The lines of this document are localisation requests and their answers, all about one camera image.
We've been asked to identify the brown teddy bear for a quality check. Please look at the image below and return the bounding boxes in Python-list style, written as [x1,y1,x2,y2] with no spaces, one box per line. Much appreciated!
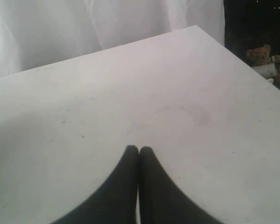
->
[245,44,280,83]

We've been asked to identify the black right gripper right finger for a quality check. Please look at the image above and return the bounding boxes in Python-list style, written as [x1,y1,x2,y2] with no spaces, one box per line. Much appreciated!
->
[139,147,220,224]

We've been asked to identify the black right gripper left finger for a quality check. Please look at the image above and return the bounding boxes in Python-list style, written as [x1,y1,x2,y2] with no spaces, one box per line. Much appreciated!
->
[54,145,139,224]

